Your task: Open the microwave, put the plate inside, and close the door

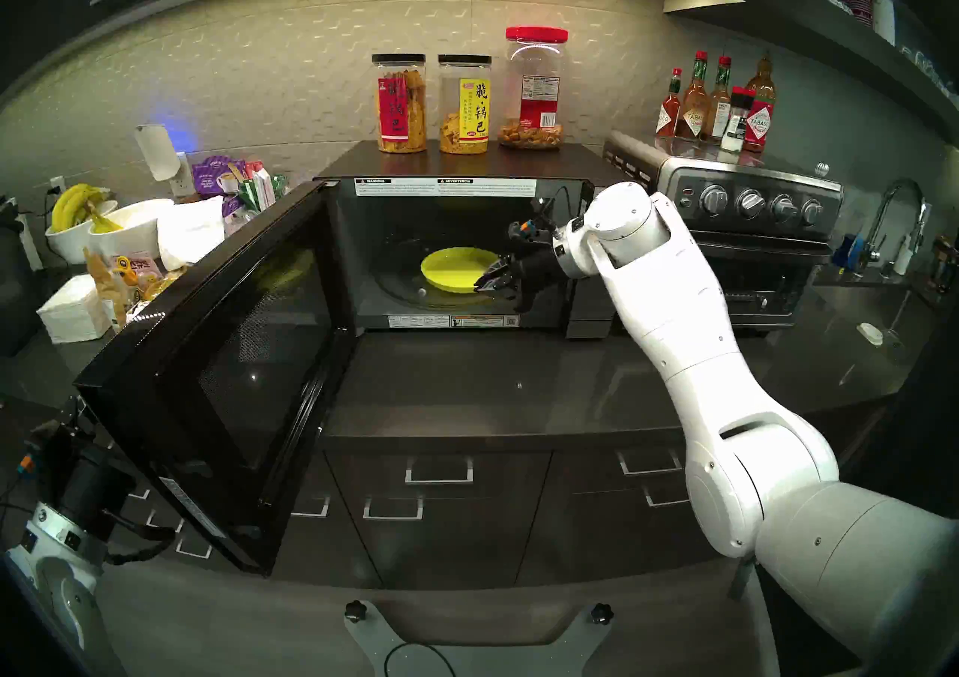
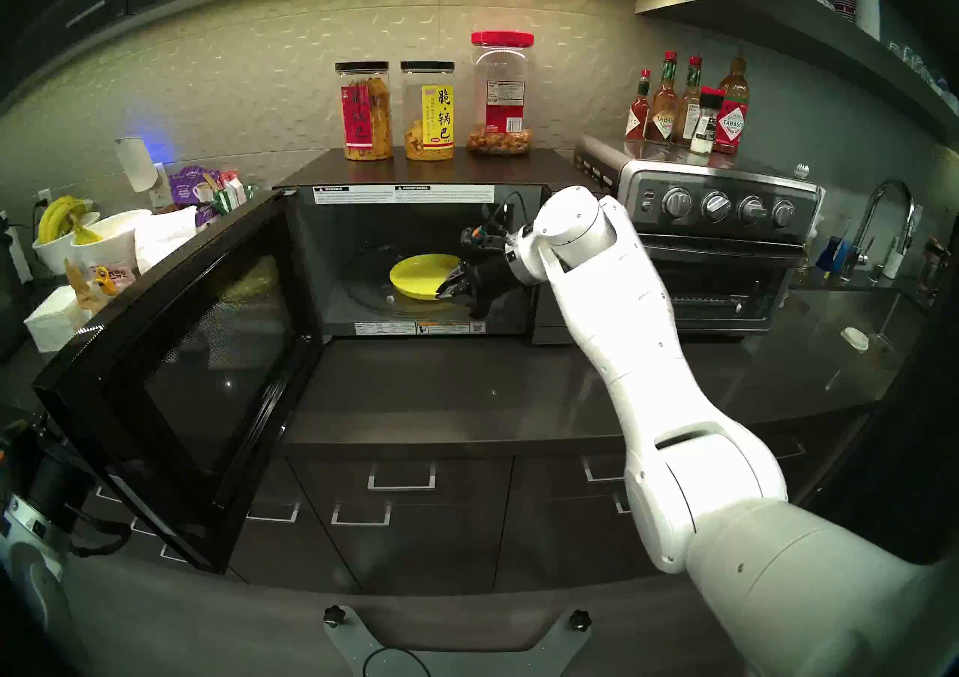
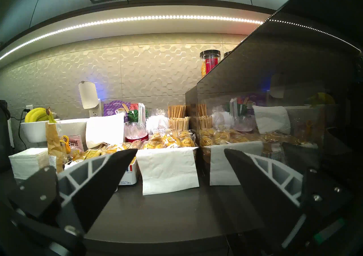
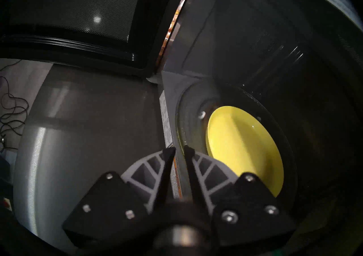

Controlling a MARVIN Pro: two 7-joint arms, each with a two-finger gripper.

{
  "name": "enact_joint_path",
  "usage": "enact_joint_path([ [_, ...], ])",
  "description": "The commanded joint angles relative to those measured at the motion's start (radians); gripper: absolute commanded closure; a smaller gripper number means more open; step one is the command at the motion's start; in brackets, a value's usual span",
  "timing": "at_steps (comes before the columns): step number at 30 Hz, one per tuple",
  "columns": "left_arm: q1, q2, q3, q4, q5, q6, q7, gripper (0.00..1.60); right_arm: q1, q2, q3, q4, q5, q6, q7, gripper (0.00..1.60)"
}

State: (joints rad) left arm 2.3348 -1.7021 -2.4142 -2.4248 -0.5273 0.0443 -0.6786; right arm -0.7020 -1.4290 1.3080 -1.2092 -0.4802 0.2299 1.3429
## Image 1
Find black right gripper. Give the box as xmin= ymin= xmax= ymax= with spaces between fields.
xmin=474 ymin=243 xmax=572 ymax=313

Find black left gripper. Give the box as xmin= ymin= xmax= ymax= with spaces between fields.
xmin=54 ymin=397 xmax=137 ymax=541

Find yellow plate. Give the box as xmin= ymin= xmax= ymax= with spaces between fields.
xmin=420 ymin=247 xmax=501 ymax=295

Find black glass microwave door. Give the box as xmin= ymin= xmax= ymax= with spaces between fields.
xmin=73 ymin=181 xmax=357 ymax=576

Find glass microwave turntable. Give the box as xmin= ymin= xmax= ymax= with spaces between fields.
xmin=372 ymin=233 xmax=540 ymax=313

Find white napkin stack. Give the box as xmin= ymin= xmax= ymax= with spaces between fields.
xmin=37 ymin=275 xmax=113 ymax=345

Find brown kraft paper bag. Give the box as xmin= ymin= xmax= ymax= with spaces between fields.
xmin=82 ymin=247 xmax=134 ymax=332

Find black countertop appliance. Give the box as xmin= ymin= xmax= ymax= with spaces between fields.
xmin=0 ymin=200 xmax=42 ymax=354

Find snack jar yellow label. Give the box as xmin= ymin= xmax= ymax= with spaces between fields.
xmin=438 ymin=54 xmax=493 ymax=156

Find pink snack packet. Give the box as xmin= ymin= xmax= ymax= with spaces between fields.
xmin=112 ymin=252 xmax=162 ymax=287

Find small white bowl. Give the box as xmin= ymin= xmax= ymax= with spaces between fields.
xmin=45 ymin=200 xmax=119 ymax=266

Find large clear jar red lid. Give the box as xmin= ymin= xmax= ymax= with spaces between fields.
xmin=503 ymin=26 xmax=569 ymax=151

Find snack jar red label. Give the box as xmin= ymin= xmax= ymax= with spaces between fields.
xmin=372 ymin=54 xmax=428 ymax=155

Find large white bowl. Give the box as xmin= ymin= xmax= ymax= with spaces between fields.
xmin=88 ymin=197 xmax=177 ymax=272

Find yellow banana bunch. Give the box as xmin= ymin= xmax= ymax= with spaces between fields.
xmin=50 ymin=183 xmax=113 ymax=234

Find white paper bag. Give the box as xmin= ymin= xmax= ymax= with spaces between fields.
xmin=157 ymin=196 xmax=227 ymax=272

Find small red Tabasco bottle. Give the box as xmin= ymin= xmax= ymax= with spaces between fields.
xmin=656 ymin=68 xmax=684 ymax=139

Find orange-brown hot sauce bottle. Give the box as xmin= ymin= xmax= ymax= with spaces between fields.
xmin=675 ymin=51 xmax=711 ymax=142

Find green white sachet box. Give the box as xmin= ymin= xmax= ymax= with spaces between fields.
xmin=238 ymin=161 xmax=289 ymax=213

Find stainless steel toaster oven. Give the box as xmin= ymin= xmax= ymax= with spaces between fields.
xmin=604 ymin=130 xmax=846 ymax=332

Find dark lower drawer cabinets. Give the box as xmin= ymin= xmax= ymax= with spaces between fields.
xmin=0 ymin=398 xmax=900 ymax=594

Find pale brown hot sauce bottle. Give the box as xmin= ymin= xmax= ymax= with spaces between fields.
xmin=703 ymin=56 xmax=733 ymax=144

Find black cap spice shaker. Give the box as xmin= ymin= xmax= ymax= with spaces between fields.
xmin=721 ymin=87 xmax=756 ymax=154

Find white plug-in device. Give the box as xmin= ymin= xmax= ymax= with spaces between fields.
xmin=134 ymin=124 xmax=181 ymax=182

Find large red Tabasco bottle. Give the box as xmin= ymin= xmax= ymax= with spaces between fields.
xmin=743 ymin=50 xmax=778 ymax=153

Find stainless steel sink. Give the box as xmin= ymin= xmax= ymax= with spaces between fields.
xmin=813 ymin=282 xmax=937 ymax=369

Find chrome kitchen faucet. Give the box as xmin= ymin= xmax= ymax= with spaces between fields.
xmin=854 ymin=179 xmax=930 ymax=279

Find brown glass bottle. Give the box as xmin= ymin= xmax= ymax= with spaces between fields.
xmin=929 ymin=233 xmax=959 ymax=294

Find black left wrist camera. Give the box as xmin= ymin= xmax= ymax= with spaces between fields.
xmin=19 ymin=421 xmax=74 ymax=493

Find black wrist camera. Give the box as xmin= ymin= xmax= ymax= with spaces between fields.
xmin=19 ymin=421 xmax=74 ymax=493
xmin=508 ymin=212 xmax=561 ymax=248

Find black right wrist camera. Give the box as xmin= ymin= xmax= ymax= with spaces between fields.
xmin=508 ymin=212 xmax=561 ymax=248

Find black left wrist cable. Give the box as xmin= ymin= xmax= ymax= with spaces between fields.
xmin=101 ymin=511 xmax=175 ymax=568

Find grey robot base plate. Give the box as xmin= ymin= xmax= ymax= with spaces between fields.
xmin=345 ymin=599 xmax=615 ymax=677

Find dark wall shelf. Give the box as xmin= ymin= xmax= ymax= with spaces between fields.
xmin=663 ymin=0 xmax=959 ymax=148

